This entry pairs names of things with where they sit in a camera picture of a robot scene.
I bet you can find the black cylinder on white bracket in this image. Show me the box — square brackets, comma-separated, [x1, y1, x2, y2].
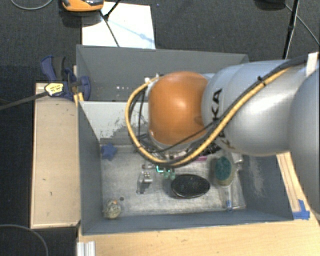
[202, 143, 222, 156]

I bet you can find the pale wood board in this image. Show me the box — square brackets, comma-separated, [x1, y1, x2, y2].
[29, 82, 82, 230]

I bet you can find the grey mottled ball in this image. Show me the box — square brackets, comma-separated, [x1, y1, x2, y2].
[102, 198, 123, 220]

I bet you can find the teal round sponge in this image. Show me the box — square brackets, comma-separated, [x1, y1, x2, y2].
[214, 156, 233, 182]

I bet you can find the black oval dish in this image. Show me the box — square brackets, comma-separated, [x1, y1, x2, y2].
[170, 174, 211, 199]

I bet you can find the blue star-shaped toy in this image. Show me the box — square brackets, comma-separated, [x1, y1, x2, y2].
[100, 142, 118, 161]

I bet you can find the grey metal bin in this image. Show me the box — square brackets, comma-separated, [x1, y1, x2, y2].
[75, 44, 295, 236]

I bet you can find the clear plastic bottle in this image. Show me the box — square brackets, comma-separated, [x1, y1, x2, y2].
[216, 152, 245, 213]

